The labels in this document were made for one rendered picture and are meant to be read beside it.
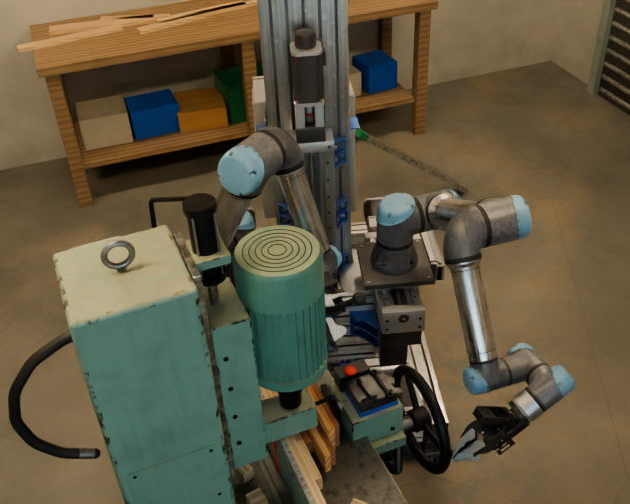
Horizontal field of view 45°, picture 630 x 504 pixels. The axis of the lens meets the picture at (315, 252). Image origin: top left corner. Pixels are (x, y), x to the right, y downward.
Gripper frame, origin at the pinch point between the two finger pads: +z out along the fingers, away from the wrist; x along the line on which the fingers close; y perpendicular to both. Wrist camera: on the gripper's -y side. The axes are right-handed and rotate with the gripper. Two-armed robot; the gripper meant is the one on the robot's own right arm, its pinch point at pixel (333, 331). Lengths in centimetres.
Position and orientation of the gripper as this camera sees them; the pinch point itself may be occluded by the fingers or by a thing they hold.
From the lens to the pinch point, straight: 184.1
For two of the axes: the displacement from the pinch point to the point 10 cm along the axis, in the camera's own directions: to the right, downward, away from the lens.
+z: 3.9, 5.4, -7.5
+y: 9.2, -2.9, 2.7
